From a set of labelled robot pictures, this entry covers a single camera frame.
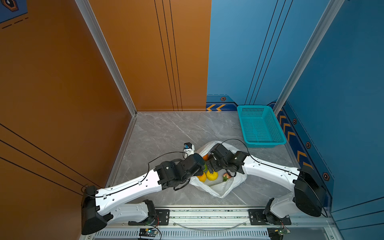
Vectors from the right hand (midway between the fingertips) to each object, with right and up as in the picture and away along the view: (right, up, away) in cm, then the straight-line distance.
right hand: (212, 162), depth 84 cm
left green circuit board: (-32, -30, -13) cm, 46 cm away
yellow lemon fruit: (0, -8, -1) cm, 8 cm away
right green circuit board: (+31, -29, -14) cm, 45 cm away
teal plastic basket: (+39, +20, +28) cm, 52 cm away
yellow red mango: (-6, -8, -2) cm, 10 cm away
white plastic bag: (+2, -11, -8) cm, 14 cm away
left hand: (-6, +2, -12) cm, 13 cm away
